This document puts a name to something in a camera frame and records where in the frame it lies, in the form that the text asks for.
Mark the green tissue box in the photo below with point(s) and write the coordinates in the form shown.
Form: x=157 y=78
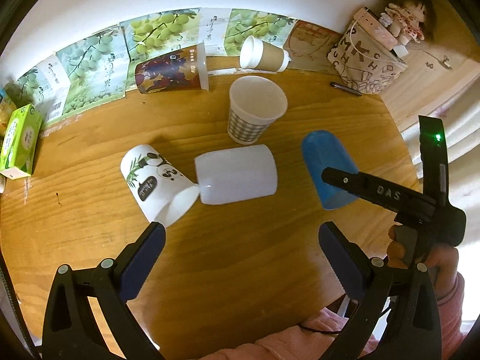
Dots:
x=19 y=144

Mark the white panda paper cup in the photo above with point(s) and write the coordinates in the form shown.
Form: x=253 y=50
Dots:
x=163 y=193

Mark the right hand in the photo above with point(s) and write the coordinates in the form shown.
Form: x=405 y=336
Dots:
x=442 y=262

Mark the white plastic cup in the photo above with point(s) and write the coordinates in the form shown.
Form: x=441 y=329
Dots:
x=235 y=175

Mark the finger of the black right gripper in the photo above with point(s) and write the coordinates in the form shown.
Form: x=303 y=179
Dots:
x=380 y=192

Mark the grape picture poster strip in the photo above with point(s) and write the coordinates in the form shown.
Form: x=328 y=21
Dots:
x=100 y=68

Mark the doll with brown hair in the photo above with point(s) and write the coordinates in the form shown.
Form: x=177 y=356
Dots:
x=410 y=20

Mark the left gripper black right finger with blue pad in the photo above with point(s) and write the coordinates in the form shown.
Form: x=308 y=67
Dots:
x=413 y=328

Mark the pink case on bag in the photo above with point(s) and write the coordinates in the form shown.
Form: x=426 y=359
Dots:
x=374 y=28

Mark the letter print fabric bag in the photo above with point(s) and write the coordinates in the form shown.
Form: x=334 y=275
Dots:
x=363 y=63

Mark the brown sleeve paper cup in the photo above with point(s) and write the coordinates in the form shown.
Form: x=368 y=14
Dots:
x=260 y=55

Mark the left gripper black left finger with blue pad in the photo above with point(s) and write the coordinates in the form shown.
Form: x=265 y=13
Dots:
x=70 y=330

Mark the grey checkered paper cup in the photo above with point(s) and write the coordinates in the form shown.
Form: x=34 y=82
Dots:
x=255 y=103

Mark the black pen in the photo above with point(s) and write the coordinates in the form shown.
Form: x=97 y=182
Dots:
x=345 y=89

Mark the blue plastic cup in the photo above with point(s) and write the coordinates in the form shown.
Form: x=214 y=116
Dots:
x=322 y=149

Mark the dark patterned paper cup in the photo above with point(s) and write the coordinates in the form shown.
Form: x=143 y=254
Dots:
x=181 y=69

